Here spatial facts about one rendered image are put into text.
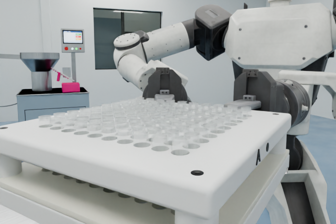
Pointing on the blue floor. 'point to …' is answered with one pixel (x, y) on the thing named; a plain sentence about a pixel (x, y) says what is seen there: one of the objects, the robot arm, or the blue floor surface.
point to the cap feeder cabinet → (49, 102)
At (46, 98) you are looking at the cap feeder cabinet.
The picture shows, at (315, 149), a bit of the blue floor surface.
